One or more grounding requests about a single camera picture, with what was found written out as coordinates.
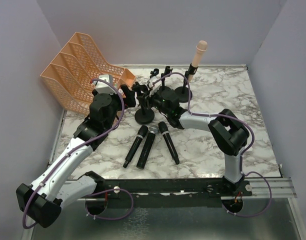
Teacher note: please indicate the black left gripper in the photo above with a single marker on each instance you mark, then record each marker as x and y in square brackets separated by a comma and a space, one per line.
[129, 95]

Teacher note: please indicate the black mounting rail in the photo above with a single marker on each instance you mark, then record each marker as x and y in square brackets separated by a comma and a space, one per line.
[177, 192]

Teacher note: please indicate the small black tripod stand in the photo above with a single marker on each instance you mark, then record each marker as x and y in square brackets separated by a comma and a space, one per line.
[153, 74]

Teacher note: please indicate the beige pink microphone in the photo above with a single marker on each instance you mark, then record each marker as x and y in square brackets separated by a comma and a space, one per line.
[201, 48]

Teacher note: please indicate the black microphone at far left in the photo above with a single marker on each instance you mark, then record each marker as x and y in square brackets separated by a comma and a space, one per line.
[142, 132]

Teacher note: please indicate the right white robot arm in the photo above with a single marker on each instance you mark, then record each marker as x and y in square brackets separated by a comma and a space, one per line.
[229, 133]

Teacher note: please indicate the orange plastic file organizer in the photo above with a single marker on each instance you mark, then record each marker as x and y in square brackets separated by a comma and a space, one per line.
[68, 76]

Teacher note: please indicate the black stand with round base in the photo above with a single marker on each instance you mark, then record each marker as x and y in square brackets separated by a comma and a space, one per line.
[183, 91]

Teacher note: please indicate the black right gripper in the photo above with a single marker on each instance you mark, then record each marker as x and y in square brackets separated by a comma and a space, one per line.
[148, 99]

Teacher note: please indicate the black microphone with white ring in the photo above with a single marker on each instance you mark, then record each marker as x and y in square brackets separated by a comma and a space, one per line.
[168, 140]

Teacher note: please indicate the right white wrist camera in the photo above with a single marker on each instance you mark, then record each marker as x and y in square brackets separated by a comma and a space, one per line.
[150, 82]

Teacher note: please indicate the black round base stand rear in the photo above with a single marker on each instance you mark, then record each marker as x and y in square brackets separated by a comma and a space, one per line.
[168, 69]

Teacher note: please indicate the silver mesh head black microphone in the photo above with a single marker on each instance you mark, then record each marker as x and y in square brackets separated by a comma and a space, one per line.
[152, 132]

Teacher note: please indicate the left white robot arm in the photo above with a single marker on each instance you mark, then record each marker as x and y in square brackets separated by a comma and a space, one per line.
[44, 199]

